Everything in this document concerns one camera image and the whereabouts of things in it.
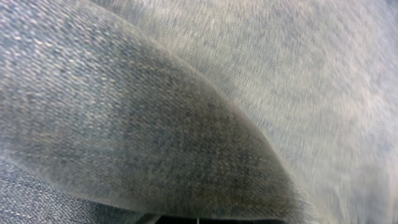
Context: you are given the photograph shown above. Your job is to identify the light blue denim jeans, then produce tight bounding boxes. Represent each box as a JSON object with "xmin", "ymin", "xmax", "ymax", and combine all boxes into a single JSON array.
[{"xmin": 1, "ymin": 1, "xmax": 397, "ymax": 223}]

